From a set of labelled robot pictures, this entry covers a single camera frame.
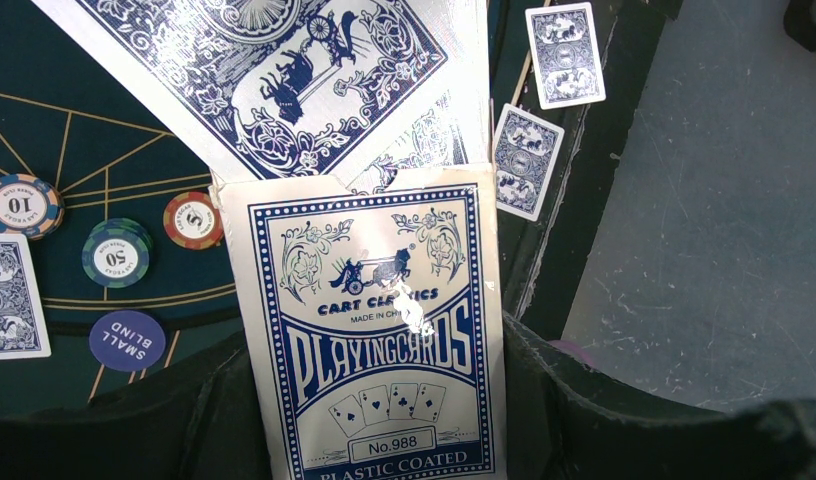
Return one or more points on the playing card being pulled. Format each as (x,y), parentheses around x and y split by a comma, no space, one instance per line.
(271,89)

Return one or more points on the purple small blind button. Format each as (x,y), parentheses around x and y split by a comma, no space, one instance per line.
(127,340)

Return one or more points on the orange chips seat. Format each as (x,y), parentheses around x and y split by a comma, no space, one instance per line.
(191,221)

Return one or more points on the dark green rectangular poker mat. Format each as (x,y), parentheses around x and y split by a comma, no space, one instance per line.
(71,375)

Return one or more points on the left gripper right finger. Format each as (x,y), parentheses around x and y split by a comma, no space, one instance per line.
(566,420)

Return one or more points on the blue playing card deck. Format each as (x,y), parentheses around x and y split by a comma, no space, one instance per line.
(372,309)

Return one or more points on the pink chips seat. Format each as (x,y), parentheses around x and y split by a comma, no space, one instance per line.
(29,206)

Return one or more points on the round blue poker mat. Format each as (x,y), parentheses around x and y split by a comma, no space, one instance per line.
(64,119)

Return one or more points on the dealt card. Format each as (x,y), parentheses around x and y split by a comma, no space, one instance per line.
(525,150)
(564,51)

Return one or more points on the teal chips seat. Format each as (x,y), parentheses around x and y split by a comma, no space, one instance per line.
(117,253)

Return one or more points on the dealt card seat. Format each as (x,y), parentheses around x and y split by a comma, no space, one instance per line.
(23,330)

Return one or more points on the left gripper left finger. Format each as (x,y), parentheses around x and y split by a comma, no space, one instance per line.
(197,419)

